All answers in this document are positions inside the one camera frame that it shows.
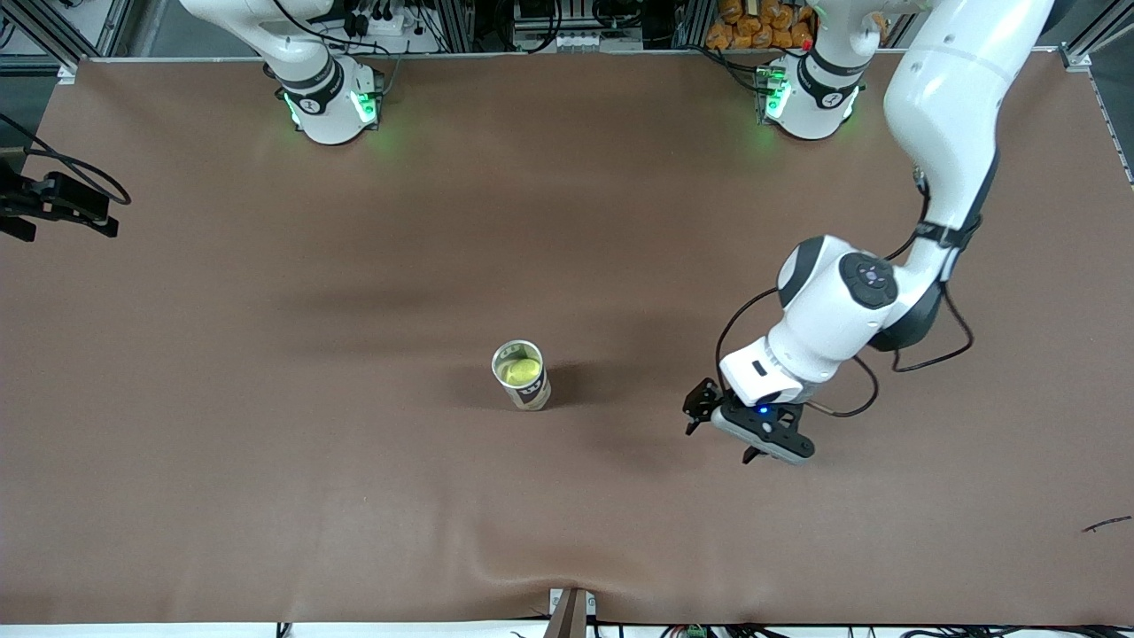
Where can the green terminal connector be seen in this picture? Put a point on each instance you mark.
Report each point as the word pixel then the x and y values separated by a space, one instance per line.
pixel 697 632

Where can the white electronics unit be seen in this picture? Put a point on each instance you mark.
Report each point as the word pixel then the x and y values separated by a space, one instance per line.
pixel 594 40

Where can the orange packaged goods pile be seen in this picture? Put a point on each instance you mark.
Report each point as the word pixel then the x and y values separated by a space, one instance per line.
pixel 753 27

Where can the brown table mat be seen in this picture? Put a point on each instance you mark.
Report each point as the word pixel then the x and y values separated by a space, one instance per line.
pixel 532 221

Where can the aluminium frame post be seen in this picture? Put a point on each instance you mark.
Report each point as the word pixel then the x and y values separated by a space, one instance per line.
pixel 691 22
pixel 1085 49
pixel 456 27
pixel 53 44

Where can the brown grey mounting bracket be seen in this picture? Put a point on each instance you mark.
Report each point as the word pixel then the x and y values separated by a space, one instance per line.
pixel 571 616

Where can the yellow Roland Garros tennis ball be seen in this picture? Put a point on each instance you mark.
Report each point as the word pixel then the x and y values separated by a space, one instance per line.
pixel 523 370

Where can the white power strip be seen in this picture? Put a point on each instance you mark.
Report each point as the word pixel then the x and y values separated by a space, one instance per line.
pixel 381 22

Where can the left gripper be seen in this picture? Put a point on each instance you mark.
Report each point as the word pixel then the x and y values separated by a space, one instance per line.
pixel 706 397

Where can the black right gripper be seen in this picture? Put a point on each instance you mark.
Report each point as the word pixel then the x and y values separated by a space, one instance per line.
pixel 55 197

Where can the aluminium table side rail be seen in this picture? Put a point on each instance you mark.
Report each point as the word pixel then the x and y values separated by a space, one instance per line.
pixel 1116 133

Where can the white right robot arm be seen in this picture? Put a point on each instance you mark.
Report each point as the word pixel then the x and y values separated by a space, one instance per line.
pixel 328 106

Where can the silver blue ball can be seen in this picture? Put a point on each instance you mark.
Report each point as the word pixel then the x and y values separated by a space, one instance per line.
pixel 530 397

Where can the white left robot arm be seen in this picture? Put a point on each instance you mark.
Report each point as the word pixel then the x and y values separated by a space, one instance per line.
pixel 948 80

